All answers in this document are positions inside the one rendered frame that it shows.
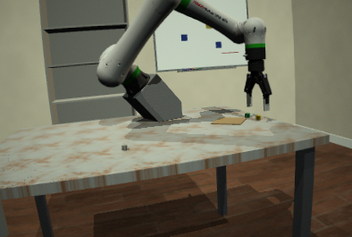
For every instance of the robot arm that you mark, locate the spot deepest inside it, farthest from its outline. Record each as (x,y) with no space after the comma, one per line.
(118,67)

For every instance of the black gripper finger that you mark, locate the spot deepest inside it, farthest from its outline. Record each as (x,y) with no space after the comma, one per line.
(248,89)
(265,87)

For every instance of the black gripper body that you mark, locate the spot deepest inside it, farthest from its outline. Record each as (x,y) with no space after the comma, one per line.
(256,68)

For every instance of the tan square mat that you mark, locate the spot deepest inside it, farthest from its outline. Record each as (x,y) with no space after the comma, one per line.
(229,120)

